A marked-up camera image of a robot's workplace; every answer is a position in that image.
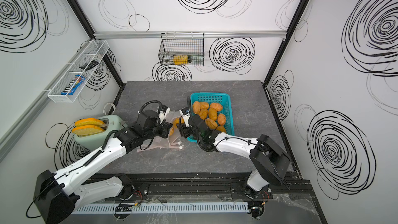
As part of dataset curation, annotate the potato bagged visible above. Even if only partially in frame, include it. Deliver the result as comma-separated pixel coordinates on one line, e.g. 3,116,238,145
169,127,174,136
192,101,201,114
173,118,184,129

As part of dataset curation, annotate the clear zipper bag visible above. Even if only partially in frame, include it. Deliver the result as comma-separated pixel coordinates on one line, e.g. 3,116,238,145
138,111,184,152

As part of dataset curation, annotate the teal plastic basket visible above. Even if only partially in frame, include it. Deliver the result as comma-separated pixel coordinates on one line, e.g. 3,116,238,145
187,92,237,147

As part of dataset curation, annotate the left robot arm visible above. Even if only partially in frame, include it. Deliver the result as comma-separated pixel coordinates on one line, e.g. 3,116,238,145
31,105,173,224

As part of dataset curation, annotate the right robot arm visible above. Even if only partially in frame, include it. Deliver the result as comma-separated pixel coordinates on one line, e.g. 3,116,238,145
176,114,291,192

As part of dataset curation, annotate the potato bottom left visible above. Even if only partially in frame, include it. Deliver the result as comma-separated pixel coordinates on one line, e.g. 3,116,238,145
199,109,208,120

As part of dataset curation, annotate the potato centre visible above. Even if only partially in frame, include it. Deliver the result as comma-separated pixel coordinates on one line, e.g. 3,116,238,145
208,108,218,121

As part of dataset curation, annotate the potato bottom right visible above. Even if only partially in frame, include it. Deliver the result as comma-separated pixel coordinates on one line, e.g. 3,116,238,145
216,125,227,133

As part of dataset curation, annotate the potato large middle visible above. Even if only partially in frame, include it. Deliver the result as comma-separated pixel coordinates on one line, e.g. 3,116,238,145
200,102,209,110

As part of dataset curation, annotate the potato right middle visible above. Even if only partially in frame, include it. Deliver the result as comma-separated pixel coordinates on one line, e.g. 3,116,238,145
217,114,227,125

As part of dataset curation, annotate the potato top right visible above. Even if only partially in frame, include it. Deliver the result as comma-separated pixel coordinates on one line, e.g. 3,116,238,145
210,103,223,112

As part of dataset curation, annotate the mint green toaster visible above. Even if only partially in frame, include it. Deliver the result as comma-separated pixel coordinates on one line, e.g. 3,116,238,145
72,115,125,151

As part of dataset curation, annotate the upper toast slice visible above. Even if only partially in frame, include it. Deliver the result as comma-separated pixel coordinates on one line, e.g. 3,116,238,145
75,118,105,127

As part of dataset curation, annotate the toast slice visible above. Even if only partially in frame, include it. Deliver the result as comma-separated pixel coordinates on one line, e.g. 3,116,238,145
72,125,105,136
75,118,105,127

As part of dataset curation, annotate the lower toast slice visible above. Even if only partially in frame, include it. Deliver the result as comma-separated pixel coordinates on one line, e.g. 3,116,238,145
72,125,105,136

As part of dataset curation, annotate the yellow item in basket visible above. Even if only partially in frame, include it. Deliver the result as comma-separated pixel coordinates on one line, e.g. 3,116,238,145
173,55,191,65

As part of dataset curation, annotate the blue candy packet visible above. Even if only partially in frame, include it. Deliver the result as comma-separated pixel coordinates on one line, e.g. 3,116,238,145
61,75,86,95

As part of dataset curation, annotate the black remote control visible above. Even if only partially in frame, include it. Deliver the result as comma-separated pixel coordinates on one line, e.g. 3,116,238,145
79,60,99,71

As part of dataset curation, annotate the white toaster cable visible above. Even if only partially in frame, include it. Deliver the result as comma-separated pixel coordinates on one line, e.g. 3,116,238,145
103,102,116,116

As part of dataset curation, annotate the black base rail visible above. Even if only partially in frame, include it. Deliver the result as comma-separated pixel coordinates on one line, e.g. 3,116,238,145
122,172,316,201

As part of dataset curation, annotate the black wire wall basket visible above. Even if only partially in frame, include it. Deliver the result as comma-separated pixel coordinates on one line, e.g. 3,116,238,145
158,32,205,66

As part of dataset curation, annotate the white slotted cable duct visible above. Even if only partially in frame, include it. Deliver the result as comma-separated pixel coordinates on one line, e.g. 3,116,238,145
73,202,249,214

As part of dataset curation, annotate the white wire shelf basket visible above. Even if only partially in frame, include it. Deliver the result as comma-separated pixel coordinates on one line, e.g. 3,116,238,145
47,39,109,103

